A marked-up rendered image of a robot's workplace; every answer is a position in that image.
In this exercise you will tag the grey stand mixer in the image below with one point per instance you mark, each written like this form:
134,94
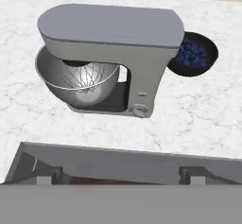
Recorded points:
113,29

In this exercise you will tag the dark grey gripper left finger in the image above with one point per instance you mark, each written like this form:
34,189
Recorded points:
47,172

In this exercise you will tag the heap of blueberries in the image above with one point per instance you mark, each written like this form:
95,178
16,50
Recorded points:
192,54

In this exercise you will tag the silver mixing bowl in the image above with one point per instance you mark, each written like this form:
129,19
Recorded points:
86,89

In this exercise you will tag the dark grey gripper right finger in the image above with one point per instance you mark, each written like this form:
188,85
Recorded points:
201,172

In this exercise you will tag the black bowl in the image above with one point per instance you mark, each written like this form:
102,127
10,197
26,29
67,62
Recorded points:
208,43

